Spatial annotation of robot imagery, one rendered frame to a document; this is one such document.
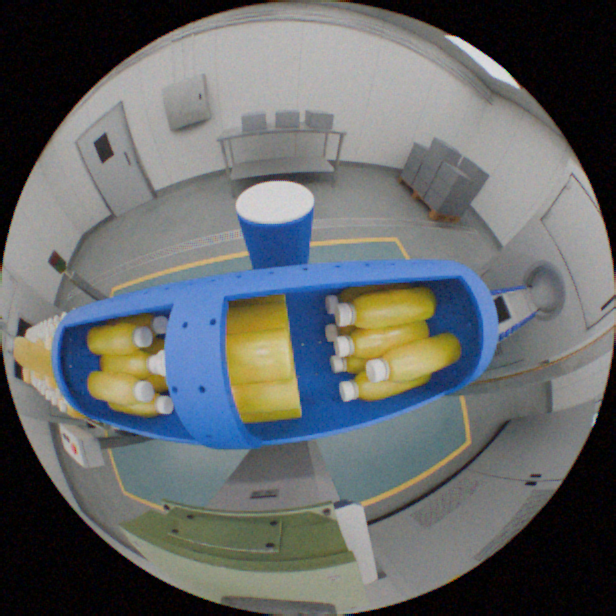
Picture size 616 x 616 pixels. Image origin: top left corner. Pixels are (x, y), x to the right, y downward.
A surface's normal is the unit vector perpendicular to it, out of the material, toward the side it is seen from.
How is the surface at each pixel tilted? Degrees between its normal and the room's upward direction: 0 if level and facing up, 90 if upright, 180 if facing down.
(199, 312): 10
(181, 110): 90
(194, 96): 90
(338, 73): 90
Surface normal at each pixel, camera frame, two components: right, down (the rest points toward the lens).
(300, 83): 0.22, 0.90
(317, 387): -0.02, -0.80
